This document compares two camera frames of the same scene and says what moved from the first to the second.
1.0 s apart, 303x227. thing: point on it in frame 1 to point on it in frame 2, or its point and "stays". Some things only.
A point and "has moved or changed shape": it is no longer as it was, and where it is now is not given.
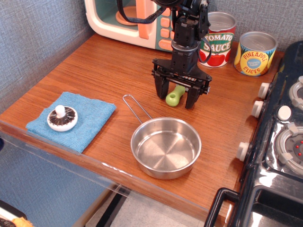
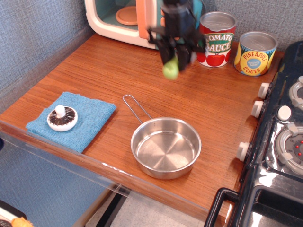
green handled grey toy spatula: [173, 99] has moved or changed shape
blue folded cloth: [92, 115] stays
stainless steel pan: [164, 148] stays
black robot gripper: [182, 69] to [179, 28]
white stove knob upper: [263, 91] stays
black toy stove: [271, 191] stays
